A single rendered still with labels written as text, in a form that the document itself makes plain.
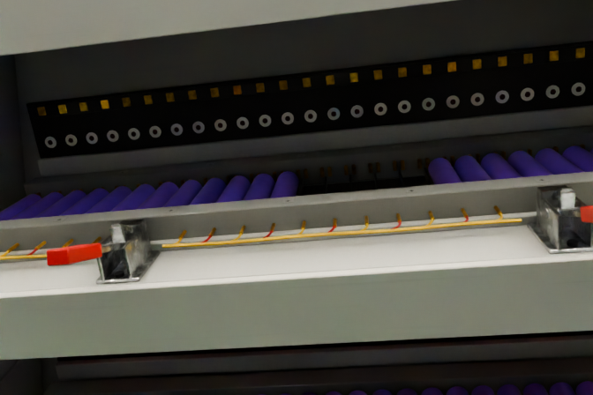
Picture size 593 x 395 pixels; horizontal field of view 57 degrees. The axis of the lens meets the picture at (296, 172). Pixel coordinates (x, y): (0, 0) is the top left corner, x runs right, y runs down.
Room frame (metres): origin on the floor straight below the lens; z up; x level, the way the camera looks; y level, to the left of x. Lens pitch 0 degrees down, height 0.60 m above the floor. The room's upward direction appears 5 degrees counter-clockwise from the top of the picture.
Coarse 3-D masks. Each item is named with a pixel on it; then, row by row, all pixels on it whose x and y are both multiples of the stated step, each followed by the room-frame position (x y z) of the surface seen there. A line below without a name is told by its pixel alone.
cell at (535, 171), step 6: (510, 156) 0.43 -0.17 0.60; (516, 156) 0.42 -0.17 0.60; (522, 156) 0.41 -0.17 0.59; (528, 156) 0.41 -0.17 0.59; (510, 162) 0.42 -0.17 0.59; (516, 162) 0.41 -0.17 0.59; (522, 162) 0.40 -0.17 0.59; (528, 162) 0.40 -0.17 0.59; (534, 162) 0.40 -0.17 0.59; (516, 168) 0.41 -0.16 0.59; (522, 168) 0.40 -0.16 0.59; (528, 168) 0.39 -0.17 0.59; (534, 168) 0.38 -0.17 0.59; (540, 168) 0.38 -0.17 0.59; (522, 174) 0.39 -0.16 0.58; (528, 174) 0.39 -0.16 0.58; (534, 174) 0.38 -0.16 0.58; (540, 174) 0.37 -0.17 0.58; (546, 174) 0.37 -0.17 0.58; (552, 174) 0.37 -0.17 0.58
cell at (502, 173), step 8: (488, 160) 0.42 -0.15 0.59; (496, 160) 0.41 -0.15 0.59; (504, 160) 0.41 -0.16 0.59; (488, 168) 0.41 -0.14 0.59; (496, 168) 0.40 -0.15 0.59; (504, 168) 0.39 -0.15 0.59; (512, 168) 0.39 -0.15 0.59; (496, 176) 0.39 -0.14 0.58; (504, 176) 0.38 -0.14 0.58; (512, 176) 0.37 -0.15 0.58; (520, 176) 0.37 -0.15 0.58
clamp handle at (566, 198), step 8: (560, 192) 0.31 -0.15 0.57; (568, 192) 0.30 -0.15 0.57; (560, 200) 0.31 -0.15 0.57; (568, 200) 0.31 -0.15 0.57; (560, 208) 0.31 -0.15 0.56; (568, 208) 0.31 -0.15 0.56; (576, 208) 0.30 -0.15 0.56; (584, 208) 0.27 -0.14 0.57; (592, 208) 0.26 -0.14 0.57; (568, 216) 0.30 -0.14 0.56; (576, 216) 0.28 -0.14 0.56; (584, 216) 0.27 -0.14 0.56; (592, 216) 0.26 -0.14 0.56
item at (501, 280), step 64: (384, 128) 0.48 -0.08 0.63; (448, 128) 0.47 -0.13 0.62; (512, 128) 0.47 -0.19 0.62; (0, 192) 0.50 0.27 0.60; (192, 256) 0.36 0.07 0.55; (256, 256) 0.35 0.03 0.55; (320, 256) 0.34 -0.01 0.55; (384, 256) 0.33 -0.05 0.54; (448, 256) 0.32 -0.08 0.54; (512, 256) 0.31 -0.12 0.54; (576, 256) 0.30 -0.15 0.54; (0, 320) 0.34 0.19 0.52; (64, 320) 0.34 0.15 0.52; (128, 320) 0.33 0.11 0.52; (192, 320) 0.33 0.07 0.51; (256, 320) 0.32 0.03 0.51; (320, 320) 0.32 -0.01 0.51; (384, 320) 0.32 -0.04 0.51; (448, 320) 0.31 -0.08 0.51; (512, 320) 0.31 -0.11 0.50; (576, 320) 0.31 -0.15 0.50
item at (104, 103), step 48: (528, 48) 0.45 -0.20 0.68; (576, 48) 0.44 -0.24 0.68; (96, 96) 0.50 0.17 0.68; (144, 96) 0.49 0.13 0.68; (192, 96) 0.49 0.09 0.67; (240, 96) 0.48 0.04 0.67; (288, 96) 0.48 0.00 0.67; (336, 96) 0.48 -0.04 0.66; (384, 96) 0.47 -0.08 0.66; (432, 96) 0.47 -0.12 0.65; (576, 96) 0.46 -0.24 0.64; (96, 144) 0.51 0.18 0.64; (144, 144) 0.51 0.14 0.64
